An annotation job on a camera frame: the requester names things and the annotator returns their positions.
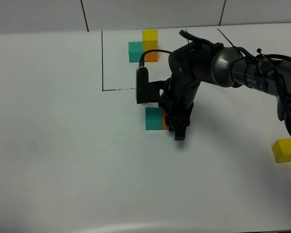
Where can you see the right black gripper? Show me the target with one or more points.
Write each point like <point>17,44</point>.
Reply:
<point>182,96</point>

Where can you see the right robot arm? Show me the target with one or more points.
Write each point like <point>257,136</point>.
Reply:
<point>203,61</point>

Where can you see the orange template block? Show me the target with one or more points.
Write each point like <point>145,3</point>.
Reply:
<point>151,57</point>

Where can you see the teal template block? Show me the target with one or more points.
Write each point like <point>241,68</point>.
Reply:
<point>135,51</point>

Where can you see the yellow template block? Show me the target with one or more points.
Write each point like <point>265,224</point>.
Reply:
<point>150,40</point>

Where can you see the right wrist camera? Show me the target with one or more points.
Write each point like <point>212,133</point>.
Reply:
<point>150,92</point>

